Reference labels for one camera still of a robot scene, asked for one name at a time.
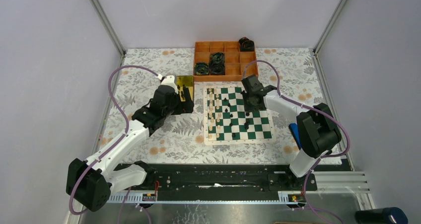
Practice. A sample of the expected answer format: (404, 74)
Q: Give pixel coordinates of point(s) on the black tape roll in tray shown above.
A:
(217, 68)
(218, 57)
(201, 68)

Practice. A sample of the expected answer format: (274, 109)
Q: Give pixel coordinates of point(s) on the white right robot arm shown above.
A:
(317, 132)

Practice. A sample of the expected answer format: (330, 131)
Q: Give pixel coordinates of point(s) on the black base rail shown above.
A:
(222, 182)

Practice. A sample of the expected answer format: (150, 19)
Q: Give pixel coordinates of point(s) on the green white chess board mat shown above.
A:
(261, 128)

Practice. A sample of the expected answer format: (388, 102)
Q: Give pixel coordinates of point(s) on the black tape roll behind tray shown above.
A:
(246, 45)

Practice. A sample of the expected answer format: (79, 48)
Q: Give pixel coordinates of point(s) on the gold metal tin box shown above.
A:
(185, 82)

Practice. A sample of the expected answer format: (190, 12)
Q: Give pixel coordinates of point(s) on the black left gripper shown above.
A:
(184, 107)

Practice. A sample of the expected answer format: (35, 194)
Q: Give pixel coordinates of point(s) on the white chess pieces row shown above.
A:
(214, 109)

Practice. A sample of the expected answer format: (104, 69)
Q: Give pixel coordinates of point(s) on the blue cloth pouch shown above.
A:
(293, 127)

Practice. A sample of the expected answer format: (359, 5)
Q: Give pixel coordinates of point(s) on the orange wooden compartment tray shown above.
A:
(237, 64)

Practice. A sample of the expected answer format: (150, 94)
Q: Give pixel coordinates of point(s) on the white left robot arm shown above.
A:
(92, 181)

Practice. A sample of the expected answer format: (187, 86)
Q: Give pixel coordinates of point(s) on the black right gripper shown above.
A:
(247, 108)

